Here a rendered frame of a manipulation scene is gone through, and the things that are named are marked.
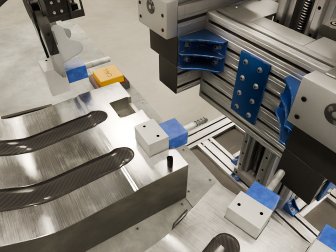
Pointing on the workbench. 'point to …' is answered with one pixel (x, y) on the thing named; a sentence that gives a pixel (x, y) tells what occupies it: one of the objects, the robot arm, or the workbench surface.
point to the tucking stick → (25, 112)
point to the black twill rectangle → (179, 219)
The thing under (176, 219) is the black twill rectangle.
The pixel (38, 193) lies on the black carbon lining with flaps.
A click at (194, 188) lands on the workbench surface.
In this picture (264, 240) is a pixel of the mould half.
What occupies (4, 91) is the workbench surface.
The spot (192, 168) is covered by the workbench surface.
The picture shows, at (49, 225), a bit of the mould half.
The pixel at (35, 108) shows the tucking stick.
